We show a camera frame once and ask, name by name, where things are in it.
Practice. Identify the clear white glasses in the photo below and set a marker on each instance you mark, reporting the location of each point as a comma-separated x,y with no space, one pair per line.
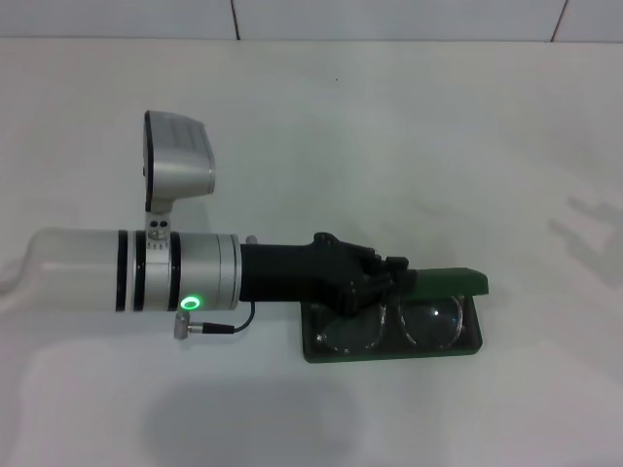
433,316

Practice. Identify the silver cylindrical connector plug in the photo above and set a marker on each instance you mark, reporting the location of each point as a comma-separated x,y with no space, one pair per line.
251,239

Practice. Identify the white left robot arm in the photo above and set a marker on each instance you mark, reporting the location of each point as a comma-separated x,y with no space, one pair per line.
97,270

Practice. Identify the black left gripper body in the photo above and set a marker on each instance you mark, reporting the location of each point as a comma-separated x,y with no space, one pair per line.
302,275

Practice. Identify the green glasses case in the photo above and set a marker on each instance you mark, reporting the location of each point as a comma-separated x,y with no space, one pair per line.
438,282

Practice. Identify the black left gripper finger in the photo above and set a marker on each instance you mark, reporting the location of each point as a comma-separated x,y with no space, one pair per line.
389,287
394,262

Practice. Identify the left wrist camera unit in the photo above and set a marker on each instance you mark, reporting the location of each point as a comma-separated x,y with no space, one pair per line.
177,155

